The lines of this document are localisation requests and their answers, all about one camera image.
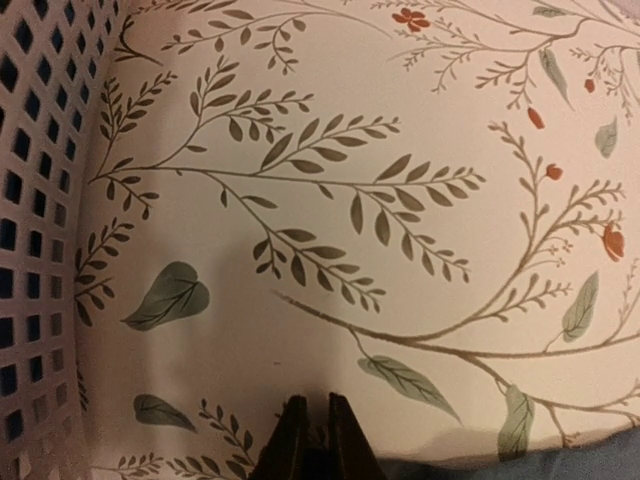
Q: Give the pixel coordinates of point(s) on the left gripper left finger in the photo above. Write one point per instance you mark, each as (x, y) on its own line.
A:
(282, 458)

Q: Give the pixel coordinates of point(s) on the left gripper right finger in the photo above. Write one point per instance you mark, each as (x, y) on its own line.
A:
(351, 454)

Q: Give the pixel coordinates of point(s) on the dark teal t-shirt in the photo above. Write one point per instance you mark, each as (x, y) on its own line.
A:
(616, 457)

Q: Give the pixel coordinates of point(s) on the white plastic laundry basket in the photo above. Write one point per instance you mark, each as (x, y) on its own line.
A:
(54, 58)

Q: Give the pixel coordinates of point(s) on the floral patterned table mat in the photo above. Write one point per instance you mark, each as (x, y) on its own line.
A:
(430, 207)

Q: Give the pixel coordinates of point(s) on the bright blue garment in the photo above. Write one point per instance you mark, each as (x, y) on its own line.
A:
(27, 198)

